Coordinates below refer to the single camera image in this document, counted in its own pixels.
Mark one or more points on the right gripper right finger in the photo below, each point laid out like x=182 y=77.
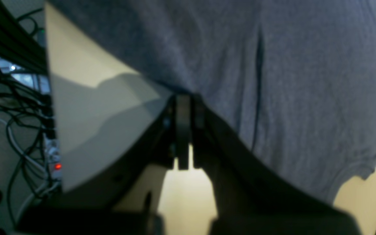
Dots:
x=250 y=198

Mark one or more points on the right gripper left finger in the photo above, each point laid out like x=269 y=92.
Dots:
x=88 y=209

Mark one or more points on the white power strip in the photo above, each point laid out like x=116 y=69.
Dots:
x=52 y=159

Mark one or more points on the blue grey T-shirt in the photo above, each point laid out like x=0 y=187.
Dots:
x=295 y=79

